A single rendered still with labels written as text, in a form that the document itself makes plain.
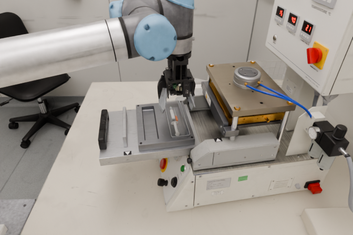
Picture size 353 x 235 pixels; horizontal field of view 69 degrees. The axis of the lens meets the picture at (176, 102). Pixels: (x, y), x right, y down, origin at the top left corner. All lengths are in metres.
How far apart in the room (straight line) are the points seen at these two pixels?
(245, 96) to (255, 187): 0.31
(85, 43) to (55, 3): 1.95
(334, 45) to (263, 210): 0.54
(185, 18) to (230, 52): 1.83
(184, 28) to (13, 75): 0.36
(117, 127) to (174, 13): 0.42
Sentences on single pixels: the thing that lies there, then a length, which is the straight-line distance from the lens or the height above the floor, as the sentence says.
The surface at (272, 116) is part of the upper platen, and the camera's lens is 0.79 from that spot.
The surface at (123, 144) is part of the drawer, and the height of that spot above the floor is 0.98.
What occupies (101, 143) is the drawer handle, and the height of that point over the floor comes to 0.99.
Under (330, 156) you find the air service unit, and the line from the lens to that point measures 0.74.
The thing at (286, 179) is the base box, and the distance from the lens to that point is 0.92.
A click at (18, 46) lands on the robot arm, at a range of 0.47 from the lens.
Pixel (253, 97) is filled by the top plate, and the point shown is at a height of 1.11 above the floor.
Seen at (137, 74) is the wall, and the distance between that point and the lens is 2.47.
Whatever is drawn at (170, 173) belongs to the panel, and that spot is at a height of 0.82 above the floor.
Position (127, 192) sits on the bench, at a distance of 0.95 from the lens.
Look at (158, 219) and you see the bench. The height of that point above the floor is 0.75.
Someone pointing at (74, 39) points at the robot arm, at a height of 1.36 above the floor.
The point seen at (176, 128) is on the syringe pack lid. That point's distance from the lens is 0.77.
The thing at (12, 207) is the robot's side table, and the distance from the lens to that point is 1.05.
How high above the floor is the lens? 1.51
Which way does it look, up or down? 35 degrees down
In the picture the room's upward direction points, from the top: straight up
